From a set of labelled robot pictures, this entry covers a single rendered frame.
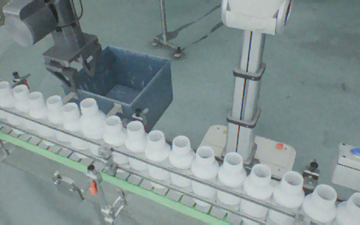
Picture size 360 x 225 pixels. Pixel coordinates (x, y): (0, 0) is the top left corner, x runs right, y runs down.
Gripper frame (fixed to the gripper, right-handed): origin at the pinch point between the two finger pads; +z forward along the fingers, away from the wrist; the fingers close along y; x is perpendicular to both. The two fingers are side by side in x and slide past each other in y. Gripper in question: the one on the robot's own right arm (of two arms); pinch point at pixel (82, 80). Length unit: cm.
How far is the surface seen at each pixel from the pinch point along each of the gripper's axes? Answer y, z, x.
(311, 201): 1, 13, 52
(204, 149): -0.6, 10.5, 29.1
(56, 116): 1.9, 13.2, -10.9
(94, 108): 0.8, 7.1, 1.8
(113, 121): -0.6, 11.2, 5.5
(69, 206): -19, 127, -64
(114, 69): -55, 45, -38
